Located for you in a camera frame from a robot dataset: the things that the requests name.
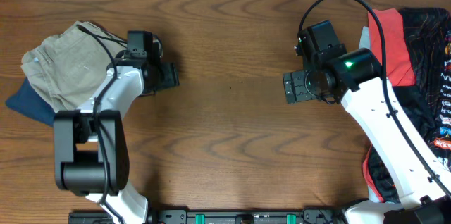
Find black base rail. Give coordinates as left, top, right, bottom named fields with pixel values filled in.
left=68, top=209, right=348, bottom=224

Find black printed shirt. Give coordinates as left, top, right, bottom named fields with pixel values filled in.
left=366, top=7, right=451, bottom=204

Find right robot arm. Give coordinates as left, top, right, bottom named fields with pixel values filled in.
left=283, top=49, right=450, bottom=223

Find folded navy blue shorts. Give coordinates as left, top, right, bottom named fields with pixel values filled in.
left=5, top=78, right=56, bottom=127

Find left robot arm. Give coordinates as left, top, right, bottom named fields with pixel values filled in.
left=53, top=59, right=179, bottom=223

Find light blue garment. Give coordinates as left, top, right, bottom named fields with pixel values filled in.
left=359, top=26, right=371, bottom=49

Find khaki cargo shorts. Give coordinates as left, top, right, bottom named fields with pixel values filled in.
left=21, top=21, right=125, bottom=113

